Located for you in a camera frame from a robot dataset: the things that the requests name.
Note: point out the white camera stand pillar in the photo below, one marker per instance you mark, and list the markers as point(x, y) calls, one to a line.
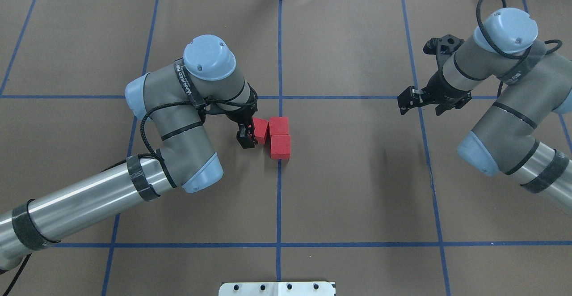
point(293, 288)

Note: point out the red block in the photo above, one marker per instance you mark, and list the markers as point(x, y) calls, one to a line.
point(261, 131)
point(279, 126)
point(280, 147)

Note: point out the brown paper table mat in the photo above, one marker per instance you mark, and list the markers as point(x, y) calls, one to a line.
point(377, 202)

